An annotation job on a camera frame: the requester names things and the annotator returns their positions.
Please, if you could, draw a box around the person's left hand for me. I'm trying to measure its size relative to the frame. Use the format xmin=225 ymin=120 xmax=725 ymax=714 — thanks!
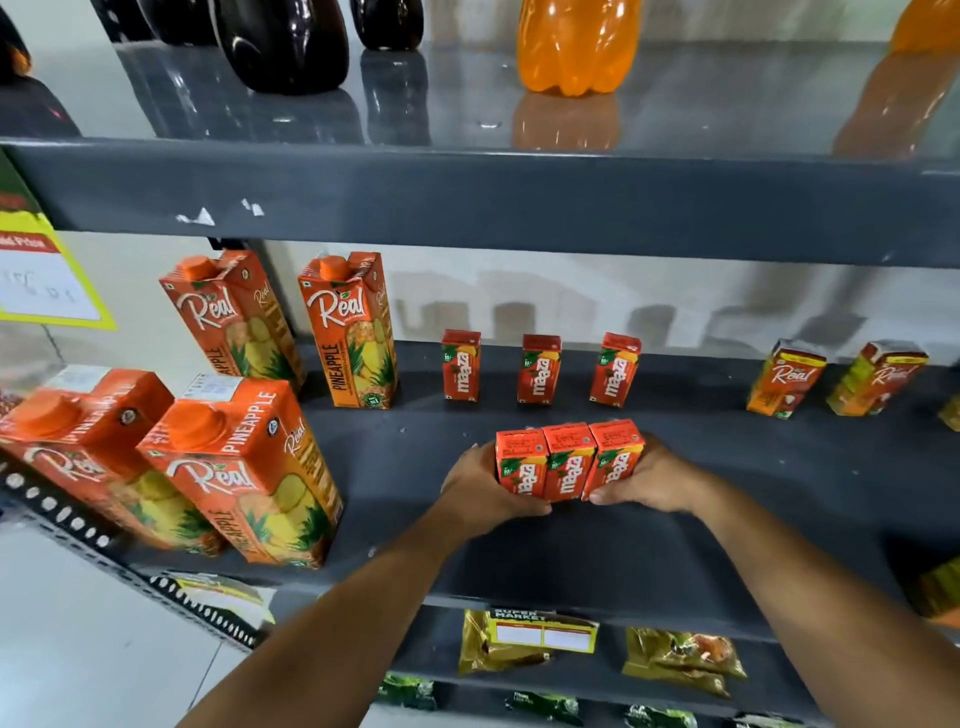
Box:
xmin=437 ymin=442 xmax=554 ymax=543

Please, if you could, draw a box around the person's right hand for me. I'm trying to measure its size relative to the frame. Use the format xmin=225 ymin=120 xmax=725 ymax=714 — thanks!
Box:
xmin=588 ymin=434 xmax=715 ymax=519

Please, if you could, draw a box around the small red mango juice box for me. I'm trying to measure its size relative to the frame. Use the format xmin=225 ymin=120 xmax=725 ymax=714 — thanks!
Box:
xmin=516 ymin=333 xmax=563 ymax=406
xmin=541 ymin=423 xmax=598 ymax=504
xmin=441 ymin=329 xmax=483 ymax=403
xmin=582 ymin=419 xmax=646 ymax=502
xmin=588 ymin=332 xmax=643 ymax=410
xmin=494 ymin=428 xmax=550 ymax=498

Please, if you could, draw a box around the person's left forearm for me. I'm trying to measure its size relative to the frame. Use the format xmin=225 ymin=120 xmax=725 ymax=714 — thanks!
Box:
xmin=178 ymin=517 xmax=470 ymax=728

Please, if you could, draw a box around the person's right forearm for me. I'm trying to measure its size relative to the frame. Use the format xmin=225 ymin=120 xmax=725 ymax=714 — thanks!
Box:
xmin=678 ymin=474 xmax=960 ymax=728

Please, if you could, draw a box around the yellow shelf price label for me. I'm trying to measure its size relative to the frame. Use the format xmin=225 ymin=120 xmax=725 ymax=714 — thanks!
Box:
xmin=486 ymin=608 xmax=600 ymax=656

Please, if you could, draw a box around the gold snack packet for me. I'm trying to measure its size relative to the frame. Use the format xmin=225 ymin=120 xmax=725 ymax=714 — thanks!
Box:
xmin=621 ymin=627 xmax=749 ymax=700
xmin=458 ymin=609 xmax=553 ymax=678

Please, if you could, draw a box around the large orange pineapple juice carton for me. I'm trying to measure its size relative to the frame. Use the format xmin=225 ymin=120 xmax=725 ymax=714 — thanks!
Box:
xmin=159 ymin=249 xmax=307 ymax=394
xmin=136 ymin=373 xmax=345 ymax=570
xmin=0 ymin=364 xmax=226 ymax=558
xmin=297 ymin=251 xmax=399 ymax=411

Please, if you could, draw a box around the grey metal shelf rack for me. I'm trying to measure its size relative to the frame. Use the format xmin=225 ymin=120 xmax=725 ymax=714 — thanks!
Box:
xmin=0 ymin=41 xmax=960 ymax=728

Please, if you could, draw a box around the yellow green packet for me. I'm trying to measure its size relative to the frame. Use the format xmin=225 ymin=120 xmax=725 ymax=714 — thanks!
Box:
xmin=909 ymin=557 xmax=960 ymax=630

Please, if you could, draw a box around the orange soda bottle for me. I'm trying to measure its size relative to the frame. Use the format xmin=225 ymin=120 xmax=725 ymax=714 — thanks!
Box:
xmin=889 ymin=0 xmax=960 ymax=56
xmin=516 ymin=0 xmax=645 ymax=98

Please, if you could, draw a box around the dark cola bottle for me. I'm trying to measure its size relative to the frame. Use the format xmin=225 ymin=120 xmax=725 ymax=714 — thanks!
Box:
xmin=137 ymin=0 xmax=220 ymax=48
xmin=350 ymin=0 xmax=426 ymax=53
xmin=208 ymin=0 xmax=351 ymax=96
xmin=0 ymin=6 xmax=33 ymax=85
xmin=90 ymin=0 xmax=156 ymax=44

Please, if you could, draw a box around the yellow green price sign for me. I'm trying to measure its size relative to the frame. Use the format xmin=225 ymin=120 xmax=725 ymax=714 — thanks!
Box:
xmin=0 ymin=148 xmax=119 ymax=332

